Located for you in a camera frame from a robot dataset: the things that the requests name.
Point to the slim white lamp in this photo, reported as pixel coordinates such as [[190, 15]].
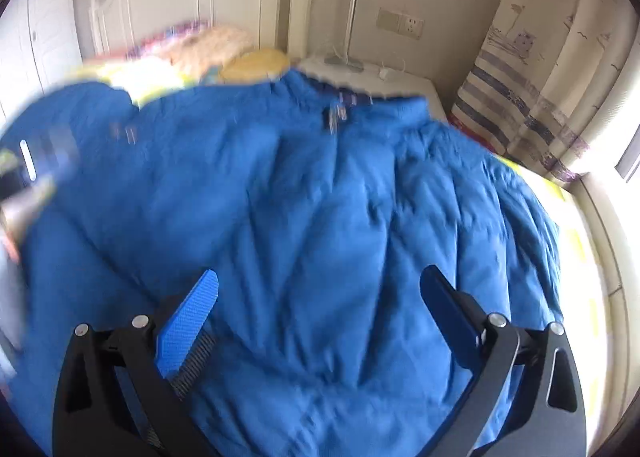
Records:
[[352, 12]]

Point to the white window sill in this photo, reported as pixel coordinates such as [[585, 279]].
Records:
[[615, 262]]

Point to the striped printed curtain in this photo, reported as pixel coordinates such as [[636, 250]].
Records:
[[535, 67]]

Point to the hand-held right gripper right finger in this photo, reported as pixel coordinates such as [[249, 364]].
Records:
[[445, 307]]

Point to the blue padded jacket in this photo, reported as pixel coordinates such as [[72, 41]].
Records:
[[300, 212]]

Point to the window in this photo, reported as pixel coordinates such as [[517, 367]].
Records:
[[631, 157]]

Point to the red mattress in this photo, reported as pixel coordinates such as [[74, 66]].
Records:
[[462, 132]]

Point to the white nightstand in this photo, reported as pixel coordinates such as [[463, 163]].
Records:
[[395, 87]]

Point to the colourful patterned pillow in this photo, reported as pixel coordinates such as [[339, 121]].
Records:
[[215, 44]]

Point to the white wardrobe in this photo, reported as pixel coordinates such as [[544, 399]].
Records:
[[40, 22]]

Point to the beige wall socket plate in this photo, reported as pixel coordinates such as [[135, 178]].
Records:
[[400, 23]]

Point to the yellow pillow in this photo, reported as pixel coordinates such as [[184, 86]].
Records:
[[257, 66]]

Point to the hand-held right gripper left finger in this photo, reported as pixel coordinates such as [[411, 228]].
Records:
[[192, 312]]

